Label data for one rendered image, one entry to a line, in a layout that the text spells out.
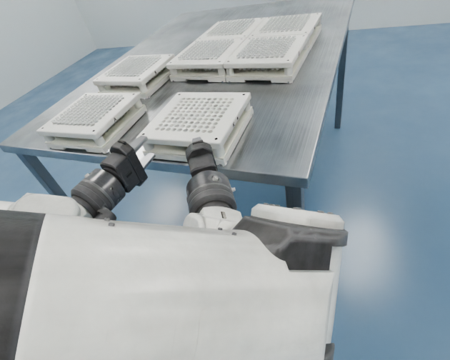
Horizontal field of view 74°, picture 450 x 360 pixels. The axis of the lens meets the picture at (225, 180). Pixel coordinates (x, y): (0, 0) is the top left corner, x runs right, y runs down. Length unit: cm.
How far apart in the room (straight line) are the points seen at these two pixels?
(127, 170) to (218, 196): 26
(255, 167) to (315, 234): 53
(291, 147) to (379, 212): 107
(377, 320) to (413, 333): 12
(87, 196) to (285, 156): 45
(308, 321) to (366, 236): 148
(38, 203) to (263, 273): 53
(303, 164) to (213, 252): 57
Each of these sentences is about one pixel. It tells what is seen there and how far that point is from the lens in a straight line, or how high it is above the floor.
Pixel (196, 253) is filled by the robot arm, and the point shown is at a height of 119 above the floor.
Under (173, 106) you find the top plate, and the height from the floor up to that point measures 92.
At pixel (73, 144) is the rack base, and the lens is 103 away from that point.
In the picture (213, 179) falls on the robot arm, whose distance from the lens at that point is 55.
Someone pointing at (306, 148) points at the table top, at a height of 85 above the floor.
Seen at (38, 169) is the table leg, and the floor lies 70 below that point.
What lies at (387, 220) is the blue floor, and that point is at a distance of 174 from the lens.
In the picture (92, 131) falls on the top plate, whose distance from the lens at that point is 95.
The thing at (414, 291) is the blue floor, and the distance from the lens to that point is 155.
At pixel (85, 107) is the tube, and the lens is 110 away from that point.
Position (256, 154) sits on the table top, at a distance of 76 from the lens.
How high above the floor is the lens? 131
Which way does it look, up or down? 41 degrees down
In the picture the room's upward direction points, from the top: 15 degrees counter-clockwise
